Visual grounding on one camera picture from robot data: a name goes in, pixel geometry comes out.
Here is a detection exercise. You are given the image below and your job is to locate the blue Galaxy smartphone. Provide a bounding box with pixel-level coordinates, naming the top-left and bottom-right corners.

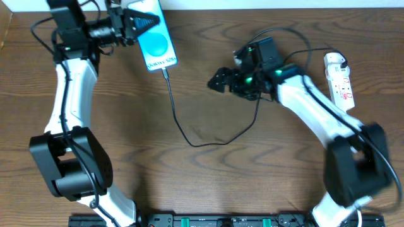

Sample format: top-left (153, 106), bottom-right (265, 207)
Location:
top-left (128, 0), bottom-right (177, 71)

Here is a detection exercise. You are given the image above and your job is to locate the black charger cable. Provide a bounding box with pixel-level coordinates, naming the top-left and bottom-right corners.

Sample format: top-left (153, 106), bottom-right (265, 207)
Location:
top-left (161, 47), bottom-right (348, 148)

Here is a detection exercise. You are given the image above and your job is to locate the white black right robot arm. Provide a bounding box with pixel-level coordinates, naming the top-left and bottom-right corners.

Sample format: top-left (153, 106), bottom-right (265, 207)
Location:
top-left (207, 38), bottom-right (396, 226)

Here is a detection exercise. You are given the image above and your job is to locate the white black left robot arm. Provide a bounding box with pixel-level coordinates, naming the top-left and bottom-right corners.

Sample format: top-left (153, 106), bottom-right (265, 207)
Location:
top-left (29, 0), bottom-right (160, 226)

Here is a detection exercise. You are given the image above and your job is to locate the white charger adapter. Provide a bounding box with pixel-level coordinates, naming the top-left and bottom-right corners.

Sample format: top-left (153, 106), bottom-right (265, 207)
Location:
top-left (325, 64), bottom-right (350, 81)

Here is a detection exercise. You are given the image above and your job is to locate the white power strip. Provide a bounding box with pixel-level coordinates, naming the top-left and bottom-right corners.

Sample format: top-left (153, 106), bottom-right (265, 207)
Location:
top-left (324, 52), bottom-right (355, 112)

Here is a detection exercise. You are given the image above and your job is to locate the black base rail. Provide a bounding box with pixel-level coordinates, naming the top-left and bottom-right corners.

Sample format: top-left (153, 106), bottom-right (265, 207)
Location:
top-left (68, 213), bottom-right (386, 227)

